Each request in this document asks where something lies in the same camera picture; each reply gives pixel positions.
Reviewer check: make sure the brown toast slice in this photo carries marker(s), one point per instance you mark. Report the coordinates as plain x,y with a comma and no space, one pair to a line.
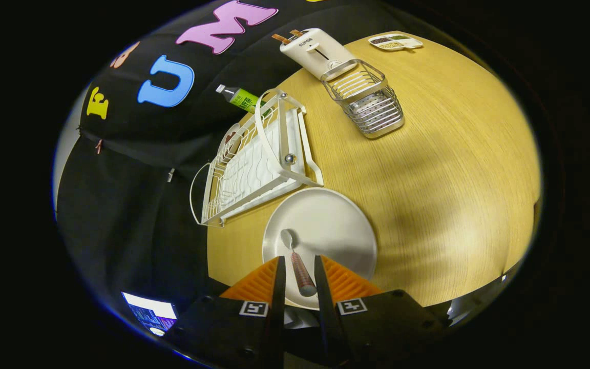
280,38
296,32

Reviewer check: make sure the plate with heart cookies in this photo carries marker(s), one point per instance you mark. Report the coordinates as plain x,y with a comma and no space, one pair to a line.
230,139

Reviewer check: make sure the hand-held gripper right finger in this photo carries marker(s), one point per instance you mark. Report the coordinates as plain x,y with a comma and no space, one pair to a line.
325,312

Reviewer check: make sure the pink clip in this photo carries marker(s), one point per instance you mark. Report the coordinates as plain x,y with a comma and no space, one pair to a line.
99,146

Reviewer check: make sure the green label bottle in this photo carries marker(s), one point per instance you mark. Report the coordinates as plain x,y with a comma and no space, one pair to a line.
241,97

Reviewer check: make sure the white divided dish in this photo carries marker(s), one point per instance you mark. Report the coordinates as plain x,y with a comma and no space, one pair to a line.
395,42

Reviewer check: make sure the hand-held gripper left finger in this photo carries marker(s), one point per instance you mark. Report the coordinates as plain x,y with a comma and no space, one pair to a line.
276,307

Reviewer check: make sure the computer screen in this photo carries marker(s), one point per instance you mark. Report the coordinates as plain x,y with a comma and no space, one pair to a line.
149,311

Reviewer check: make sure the black backdrop cloth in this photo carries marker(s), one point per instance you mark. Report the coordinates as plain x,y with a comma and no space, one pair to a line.
121,205

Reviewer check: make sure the white clip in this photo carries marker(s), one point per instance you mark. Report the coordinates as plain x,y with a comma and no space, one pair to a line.
170,175

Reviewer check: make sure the cream toaster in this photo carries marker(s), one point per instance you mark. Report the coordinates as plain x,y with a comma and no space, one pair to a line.
315,51

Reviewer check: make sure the white plate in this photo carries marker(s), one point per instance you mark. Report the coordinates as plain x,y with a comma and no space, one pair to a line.
331,225

